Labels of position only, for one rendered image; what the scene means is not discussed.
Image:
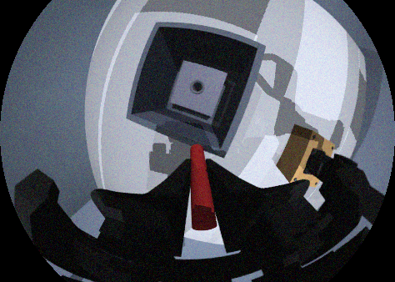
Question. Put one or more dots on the red peg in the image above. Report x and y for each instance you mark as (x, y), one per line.
(202, 206)

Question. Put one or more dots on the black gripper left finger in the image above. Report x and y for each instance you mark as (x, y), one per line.
(165, 207)

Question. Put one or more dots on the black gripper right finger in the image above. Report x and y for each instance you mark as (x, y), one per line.
(238, 204)

